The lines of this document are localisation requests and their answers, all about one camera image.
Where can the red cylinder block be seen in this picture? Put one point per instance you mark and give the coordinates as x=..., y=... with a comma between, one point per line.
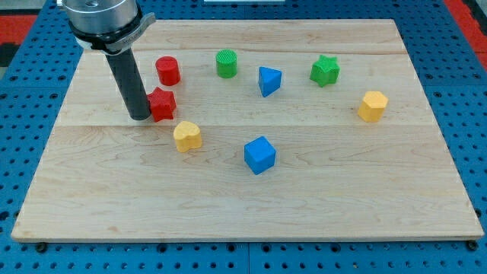
x=168, y=70

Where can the yellow hexagon block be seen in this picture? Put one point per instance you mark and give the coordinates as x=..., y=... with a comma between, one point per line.
x=372, y=106

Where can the green cylinder block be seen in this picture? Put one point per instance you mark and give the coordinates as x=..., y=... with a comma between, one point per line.
x=226, y=63

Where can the wooden board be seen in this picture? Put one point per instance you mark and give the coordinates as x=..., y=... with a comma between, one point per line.
x=104, y=177

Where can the blue triangle block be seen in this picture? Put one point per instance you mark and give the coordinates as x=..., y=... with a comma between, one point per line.
x=269, y=80

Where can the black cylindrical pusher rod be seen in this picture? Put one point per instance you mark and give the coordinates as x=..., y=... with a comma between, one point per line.
x=128, y=80

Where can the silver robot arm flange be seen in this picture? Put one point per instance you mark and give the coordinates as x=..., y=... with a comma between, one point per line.
x=109, y=26

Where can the red star block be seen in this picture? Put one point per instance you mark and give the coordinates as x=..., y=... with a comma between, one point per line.
x=162, y=104

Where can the green star block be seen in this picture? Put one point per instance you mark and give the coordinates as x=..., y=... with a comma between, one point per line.
x=325, y=71

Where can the yellow heart block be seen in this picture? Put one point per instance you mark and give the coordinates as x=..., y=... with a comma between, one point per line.
x=187, y=136

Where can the blue cube block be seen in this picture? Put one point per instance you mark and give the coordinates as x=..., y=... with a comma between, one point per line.
x=259, y=155

